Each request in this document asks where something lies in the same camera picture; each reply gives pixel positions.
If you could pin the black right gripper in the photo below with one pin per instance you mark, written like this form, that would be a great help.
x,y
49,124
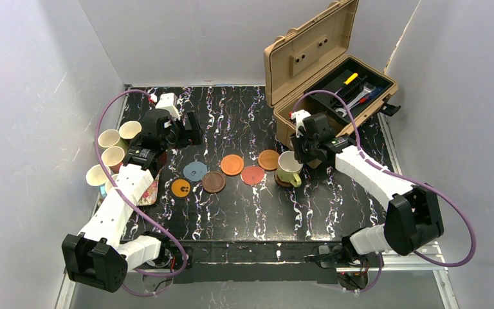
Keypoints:
x,y
300,150

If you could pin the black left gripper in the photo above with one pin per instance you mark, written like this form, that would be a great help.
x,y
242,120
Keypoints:
x,y
191,129

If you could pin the blue grey coaster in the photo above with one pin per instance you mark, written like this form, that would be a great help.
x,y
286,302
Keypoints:
x,y
195,171

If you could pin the yellow mug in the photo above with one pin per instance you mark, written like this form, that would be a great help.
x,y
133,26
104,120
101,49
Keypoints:
x,y
289,169

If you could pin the orange wooden coaster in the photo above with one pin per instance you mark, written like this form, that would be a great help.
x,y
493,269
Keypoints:
x,y
232,165

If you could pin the dark brown coaster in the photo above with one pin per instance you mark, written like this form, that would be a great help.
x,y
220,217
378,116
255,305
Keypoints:
x,y
213,182

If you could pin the light wooden coaster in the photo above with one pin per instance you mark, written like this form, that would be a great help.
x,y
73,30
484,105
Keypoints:
x,y
268,160

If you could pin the orange smiley coaster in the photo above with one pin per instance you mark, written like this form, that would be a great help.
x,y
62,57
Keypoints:
x,y
180,188

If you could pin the dark walnut coaster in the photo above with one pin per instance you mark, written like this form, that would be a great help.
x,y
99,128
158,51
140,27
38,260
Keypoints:
x,y
280,182

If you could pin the olive mug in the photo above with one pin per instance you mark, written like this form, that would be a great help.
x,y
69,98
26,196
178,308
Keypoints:
x,y
129,130

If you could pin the red coaster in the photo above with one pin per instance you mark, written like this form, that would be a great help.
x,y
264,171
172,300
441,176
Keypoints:
x,y
252,175

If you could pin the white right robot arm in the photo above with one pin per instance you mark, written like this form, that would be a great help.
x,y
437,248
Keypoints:
x,y
413,214

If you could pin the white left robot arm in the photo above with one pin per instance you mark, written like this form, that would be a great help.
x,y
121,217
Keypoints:
x,y
95,256

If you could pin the red blue screwdriver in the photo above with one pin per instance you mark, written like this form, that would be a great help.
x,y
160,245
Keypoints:
x,y
374,93

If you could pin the black toolbox tray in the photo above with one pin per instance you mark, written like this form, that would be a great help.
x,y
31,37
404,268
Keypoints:
x,y
320,102

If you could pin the silver wrench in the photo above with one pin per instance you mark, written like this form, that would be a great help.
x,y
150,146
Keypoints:
x,y
355,101

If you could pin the tan plastic toolbox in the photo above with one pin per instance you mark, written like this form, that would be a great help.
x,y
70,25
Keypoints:
x,y
306,66

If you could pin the floral tray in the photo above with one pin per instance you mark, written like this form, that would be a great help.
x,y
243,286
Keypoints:
x,y
150,196

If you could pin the pink mug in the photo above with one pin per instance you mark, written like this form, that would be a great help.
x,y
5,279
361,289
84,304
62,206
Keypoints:
x,y
112,157

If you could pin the green mug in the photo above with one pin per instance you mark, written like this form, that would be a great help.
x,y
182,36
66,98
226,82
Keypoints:
x,y
111,138

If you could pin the blue mug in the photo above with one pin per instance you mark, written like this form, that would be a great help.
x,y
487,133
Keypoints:
x,y
96,177

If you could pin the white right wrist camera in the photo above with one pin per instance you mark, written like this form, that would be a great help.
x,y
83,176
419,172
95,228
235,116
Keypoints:
x,y
298,118

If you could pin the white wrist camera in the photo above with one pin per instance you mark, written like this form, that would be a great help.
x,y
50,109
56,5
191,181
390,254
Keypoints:
x,y
298,118
168,102

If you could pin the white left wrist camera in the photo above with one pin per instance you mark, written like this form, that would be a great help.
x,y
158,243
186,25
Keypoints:
x,y
168,102

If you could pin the yellow handled screwdriver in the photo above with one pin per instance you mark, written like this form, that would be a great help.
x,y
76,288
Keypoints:
x,y
348,81

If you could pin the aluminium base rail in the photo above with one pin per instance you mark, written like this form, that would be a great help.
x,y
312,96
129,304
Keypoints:
x,y
320,261

